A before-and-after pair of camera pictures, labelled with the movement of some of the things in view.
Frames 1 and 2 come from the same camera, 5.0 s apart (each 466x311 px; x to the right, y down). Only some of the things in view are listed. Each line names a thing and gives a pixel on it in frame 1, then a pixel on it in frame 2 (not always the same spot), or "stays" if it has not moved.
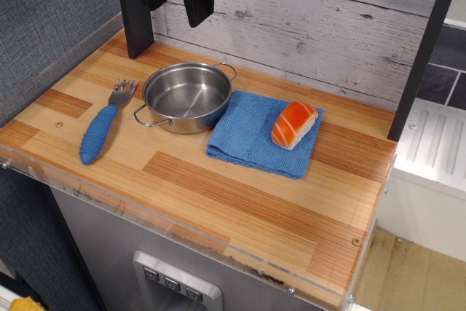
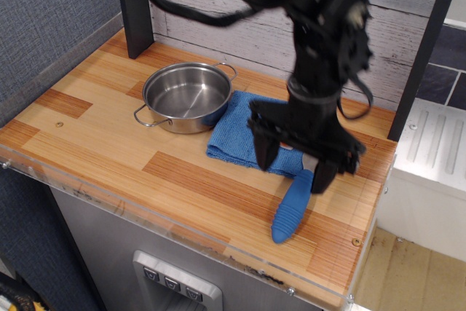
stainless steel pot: [186, 97] stays
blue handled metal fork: [99, 124] to [287, 221]
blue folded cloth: [245, 137] stays
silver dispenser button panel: [163, 286] stays
